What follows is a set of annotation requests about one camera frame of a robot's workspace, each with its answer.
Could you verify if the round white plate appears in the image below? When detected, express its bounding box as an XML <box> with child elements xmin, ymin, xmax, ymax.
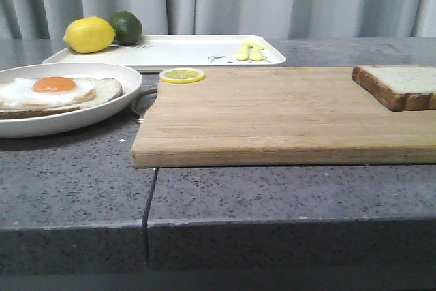
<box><xmin>1</xmin><ymin>63</ymin><xmax>142</xmax><ymax>138</ymax></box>

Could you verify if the white bread slice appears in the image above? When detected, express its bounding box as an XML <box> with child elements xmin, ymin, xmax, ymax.
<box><xmin>352</xmin><ymin>65</ymin><xmax>435</xmax><ymax>112</ymax></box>

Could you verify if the fried egg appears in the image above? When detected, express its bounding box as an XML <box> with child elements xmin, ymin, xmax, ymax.
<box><xmin>1</xmin><ymin>76</ymin><xmax>95</xmax><ymax>110</ymax></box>

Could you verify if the white rectangular tray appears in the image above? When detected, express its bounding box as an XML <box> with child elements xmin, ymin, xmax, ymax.
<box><xmin>43</xmin><ymin>35</ymin><xmax>286</xmax><ymax>73</ymax></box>

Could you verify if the lemon slice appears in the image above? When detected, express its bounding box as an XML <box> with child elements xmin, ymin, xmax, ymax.
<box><xmin>159</xmin><ymin>67</ymin><xmax>206</xmax><ymax>84</ymax></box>

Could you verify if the wooden cutting board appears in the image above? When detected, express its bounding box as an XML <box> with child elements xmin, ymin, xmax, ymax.
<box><xmin>131</xmin><ymin>67</ymin><xmax>435</xmax><ymax>168</ymax></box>

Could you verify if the green lime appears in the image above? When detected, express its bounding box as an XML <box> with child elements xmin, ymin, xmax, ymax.
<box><xmin>109</xmin><ymin>11</ymin><xmax>142</xmax><ymax>46</ymax></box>

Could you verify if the yellow lemon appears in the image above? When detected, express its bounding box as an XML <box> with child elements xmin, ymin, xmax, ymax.
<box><xmin>63</xmin><ymin>16</ymin><xmax>116</xmax><ymax>54</ymax></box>

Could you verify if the cutting board metal handle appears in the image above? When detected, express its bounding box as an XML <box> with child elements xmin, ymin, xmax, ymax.
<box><xmin>130</xmin><ymin>88</ymin><xmax>157</xmax><ymax>123</ymax></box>

